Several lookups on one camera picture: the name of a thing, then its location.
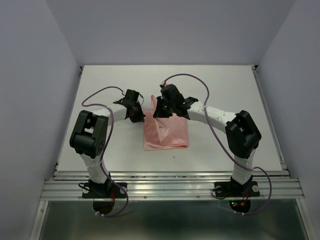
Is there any pink satin napkin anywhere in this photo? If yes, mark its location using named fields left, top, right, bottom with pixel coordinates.
left=143, top=95, right=189, bottom=151

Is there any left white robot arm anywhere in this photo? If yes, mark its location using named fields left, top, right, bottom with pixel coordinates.
left=69, top=89, right=145, bottom=199

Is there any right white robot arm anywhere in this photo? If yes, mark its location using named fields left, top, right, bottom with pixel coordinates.
left=153, top=84, right=262, bottom=199

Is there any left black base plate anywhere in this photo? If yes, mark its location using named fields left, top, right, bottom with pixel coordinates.
left=78, top=181, right=126, bottom=199

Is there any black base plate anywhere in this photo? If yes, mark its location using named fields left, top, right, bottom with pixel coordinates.
left=78, top=181, right=126, bottom=199
left=213, top=181, right=260, bottom=199

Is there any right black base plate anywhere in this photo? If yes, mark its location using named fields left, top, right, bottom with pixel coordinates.
left=213, top=181, right=260, bottom=199

